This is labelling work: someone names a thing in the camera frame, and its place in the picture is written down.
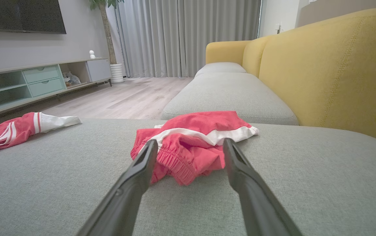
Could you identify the red shorts with white trim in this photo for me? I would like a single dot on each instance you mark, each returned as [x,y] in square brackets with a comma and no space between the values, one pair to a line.
[191,124]

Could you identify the small white figurine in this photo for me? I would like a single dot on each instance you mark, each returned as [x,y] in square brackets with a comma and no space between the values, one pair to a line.
[92,54]

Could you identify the red shirt with white sleeves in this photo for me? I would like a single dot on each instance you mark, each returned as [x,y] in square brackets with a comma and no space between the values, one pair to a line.
[17,129]

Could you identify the grey pleated curtain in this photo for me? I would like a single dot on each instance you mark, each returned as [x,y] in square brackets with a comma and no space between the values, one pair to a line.
[174,32]

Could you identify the white wall socket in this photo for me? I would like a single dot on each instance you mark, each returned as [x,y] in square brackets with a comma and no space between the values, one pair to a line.
[278,29]

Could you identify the black flat television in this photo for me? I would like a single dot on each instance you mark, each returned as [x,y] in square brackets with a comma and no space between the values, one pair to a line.
[17,14]

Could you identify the tall green potted tree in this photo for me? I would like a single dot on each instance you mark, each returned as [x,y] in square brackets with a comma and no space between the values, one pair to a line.
[107,32]

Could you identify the large grey sofa chaise cushion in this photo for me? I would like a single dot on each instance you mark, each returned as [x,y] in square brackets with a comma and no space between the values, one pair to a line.
[43,190]

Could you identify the mint green TV cabinet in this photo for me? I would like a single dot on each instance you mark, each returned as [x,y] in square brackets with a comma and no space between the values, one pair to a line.
[40,73]

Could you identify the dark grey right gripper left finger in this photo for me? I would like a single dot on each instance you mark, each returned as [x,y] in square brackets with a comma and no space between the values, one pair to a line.
[125,196]

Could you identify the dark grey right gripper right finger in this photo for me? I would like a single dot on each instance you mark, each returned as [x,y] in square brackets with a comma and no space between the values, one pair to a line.
[253,200]

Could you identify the small grey sofa seat cushion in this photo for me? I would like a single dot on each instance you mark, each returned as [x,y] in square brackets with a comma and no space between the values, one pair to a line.
[220,68]

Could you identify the crumpled items in cabinet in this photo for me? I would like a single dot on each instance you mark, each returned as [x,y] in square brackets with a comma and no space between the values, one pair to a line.
[71,79]

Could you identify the yellow sofa backrest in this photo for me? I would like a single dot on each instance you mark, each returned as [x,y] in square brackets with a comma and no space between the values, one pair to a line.
[332,72]

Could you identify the white ribbed plant pot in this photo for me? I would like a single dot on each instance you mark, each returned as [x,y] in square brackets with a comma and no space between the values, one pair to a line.
[117,72]

